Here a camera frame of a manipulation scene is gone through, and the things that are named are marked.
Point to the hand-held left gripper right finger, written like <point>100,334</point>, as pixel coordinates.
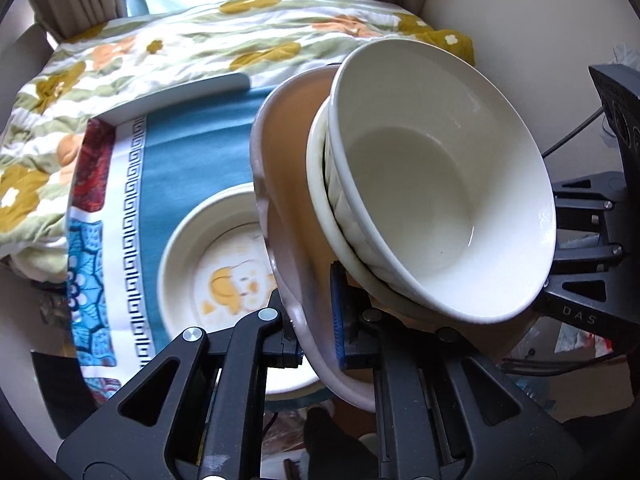
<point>339,320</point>

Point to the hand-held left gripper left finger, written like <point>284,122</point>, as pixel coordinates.
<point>282,347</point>

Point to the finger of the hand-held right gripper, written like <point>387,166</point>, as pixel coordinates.
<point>612,192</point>
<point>590,310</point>

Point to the cream bowl with heart print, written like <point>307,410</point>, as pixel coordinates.
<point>316,185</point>

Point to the floral blanket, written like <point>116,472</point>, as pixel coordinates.
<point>150,50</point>

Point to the small cartoon print plate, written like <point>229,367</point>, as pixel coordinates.
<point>235,280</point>

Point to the teal patterned tablecloth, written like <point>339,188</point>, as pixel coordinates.
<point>200,160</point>

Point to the clear plastic bag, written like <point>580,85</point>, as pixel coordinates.
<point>575,340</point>

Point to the plain off-white bowl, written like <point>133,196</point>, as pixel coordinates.
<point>425,185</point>

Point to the dark cloth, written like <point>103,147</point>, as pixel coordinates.
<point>325,440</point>

